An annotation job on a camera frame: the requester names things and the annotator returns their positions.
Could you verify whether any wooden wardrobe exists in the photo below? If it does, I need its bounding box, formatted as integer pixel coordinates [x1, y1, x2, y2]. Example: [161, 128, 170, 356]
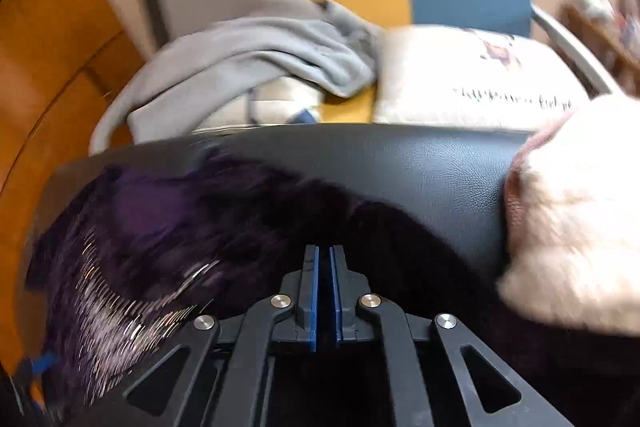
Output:
[0, 0, 151, 368]

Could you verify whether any grey hoodie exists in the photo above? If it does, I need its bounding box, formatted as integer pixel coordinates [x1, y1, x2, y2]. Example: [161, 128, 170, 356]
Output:
[90, 0, 381, 155]

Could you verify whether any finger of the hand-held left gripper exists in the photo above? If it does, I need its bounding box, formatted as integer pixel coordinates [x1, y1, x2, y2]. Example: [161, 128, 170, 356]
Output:
[15, 352, 58, 408]

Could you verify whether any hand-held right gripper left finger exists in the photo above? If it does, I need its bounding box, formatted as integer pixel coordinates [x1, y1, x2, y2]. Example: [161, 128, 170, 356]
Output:
[62, 244, 321, 427]

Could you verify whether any purple velvet garment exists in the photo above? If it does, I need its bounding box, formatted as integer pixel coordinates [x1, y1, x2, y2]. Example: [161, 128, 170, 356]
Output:
[25, 144, 640, 427]

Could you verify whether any cream printed cushion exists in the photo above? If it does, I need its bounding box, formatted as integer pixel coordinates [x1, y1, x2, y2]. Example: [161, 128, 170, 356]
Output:
[372, 24, 591, 130]

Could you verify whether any cream knit sweater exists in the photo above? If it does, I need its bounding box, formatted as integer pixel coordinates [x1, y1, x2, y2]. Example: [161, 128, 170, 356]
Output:
[497, 94, 640, 338]

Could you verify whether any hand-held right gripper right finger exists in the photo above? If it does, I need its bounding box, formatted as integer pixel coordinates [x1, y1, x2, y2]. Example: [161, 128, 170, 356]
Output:
[330, 245, 576, 427]

